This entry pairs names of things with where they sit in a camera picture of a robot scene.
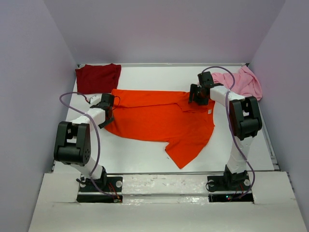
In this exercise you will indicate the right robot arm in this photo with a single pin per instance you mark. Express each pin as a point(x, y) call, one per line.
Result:
point(244, 120)

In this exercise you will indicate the dark red folded t-shirt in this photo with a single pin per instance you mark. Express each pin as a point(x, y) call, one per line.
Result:
point(93, 79)

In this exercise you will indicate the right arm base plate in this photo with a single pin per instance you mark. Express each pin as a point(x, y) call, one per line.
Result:
point(220, 192)

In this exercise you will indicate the pink t-shirt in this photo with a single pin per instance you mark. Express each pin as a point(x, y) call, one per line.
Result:
point(246, 83)

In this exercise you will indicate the orange t-shirt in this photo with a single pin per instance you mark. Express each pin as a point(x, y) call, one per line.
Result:
point(164, 116)

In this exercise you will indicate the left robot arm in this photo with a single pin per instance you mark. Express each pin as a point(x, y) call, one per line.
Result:
point(78, 142)

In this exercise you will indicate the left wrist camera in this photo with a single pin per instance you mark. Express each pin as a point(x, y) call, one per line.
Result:
point(94, 99)

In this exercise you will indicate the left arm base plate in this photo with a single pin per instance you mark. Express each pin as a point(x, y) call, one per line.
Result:
point(110, 192)

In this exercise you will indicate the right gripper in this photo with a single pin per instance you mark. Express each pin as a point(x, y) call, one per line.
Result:
point(193, 88)

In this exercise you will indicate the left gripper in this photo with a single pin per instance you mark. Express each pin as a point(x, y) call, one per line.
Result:
point(104, 124)

